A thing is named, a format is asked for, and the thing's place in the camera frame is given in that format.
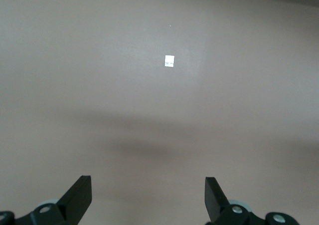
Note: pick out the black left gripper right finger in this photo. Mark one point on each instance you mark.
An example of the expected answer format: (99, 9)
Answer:
(224, 215)

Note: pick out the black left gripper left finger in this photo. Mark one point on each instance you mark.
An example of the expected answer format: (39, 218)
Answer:
(69, 207)

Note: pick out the small rectangular sticker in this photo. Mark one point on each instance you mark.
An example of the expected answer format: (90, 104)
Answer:
(169, 61)

